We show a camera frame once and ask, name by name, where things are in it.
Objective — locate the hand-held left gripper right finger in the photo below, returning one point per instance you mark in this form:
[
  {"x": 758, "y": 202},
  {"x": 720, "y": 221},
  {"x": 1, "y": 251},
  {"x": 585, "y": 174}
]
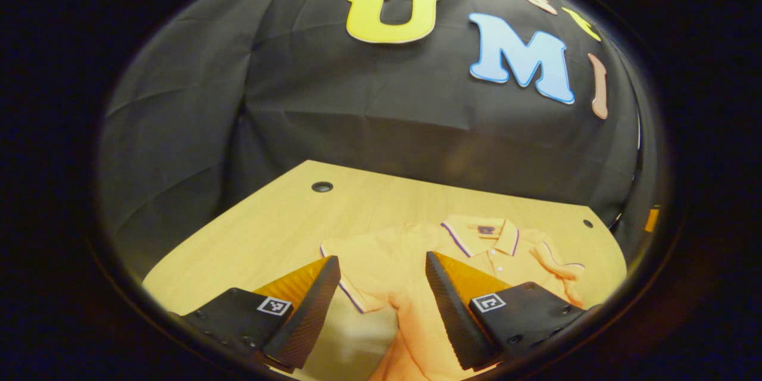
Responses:
[{"x": 455, "y": 315}]

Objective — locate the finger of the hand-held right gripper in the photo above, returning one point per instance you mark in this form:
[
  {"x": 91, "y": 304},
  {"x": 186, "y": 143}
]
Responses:
[{"x": 652, "y": 220}]

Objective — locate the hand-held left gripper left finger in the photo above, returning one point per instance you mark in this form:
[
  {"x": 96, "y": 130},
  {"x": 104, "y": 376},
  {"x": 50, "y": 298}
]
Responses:
[{"x": 306, "y": 315}]

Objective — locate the orange T-shirt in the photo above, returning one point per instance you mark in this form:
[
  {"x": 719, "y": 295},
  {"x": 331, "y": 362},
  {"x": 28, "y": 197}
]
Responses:
[{"x": 405, "y": 262}]

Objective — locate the black backdrop cloth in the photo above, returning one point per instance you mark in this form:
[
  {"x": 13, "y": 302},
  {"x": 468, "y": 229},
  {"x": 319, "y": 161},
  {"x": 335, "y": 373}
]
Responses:
[{"x": 357, "y": 107}]

